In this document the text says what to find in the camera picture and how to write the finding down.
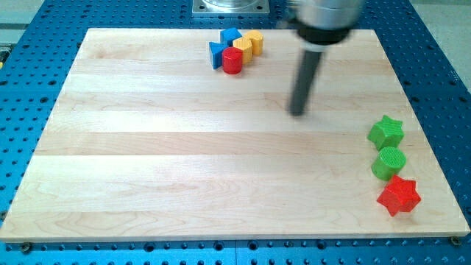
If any green cylinder block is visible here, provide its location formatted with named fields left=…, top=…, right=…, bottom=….
left=371, top=146, right=407, bottom=181

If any blue triangle block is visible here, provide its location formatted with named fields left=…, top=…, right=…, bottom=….
left=208, top=42, right=227, bottom=69

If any green star block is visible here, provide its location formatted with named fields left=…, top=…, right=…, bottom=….
left=366, top=115, right=405, bottom=151

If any yellow hexagon block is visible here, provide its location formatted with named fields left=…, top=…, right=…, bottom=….
left=244, top=29, right=264, bottom=56

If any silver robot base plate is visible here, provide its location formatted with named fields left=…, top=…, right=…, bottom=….
left=192, top=0, right=270, bottom=15

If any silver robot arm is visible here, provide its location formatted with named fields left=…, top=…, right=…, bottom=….
left=287, top=0, right=365, bottom=53

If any yellow pentagon block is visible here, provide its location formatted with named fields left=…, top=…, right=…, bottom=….
left=233, top=37, right=252, bottom=65

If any red cylinder block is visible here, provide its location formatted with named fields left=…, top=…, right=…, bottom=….
left=222, top=47, right=243, bottom=74

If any light wooden board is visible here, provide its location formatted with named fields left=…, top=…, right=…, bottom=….
left=1, top=28, right=470, bottom=242

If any red star block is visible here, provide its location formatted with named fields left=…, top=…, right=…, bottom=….
left=377, top=174, right=422, bottom=216

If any blue perforated table plate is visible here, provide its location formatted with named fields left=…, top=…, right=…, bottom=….
left=1, top=1, right=470, bottom=264

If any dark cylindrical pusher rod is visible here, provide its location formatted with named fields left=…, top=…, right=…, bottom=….
left=288, top=50, right=322, bottom=116

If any blue cube block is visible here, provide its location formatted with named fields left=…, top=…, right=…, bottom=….
left=219, top=27, right=242, bottom=46

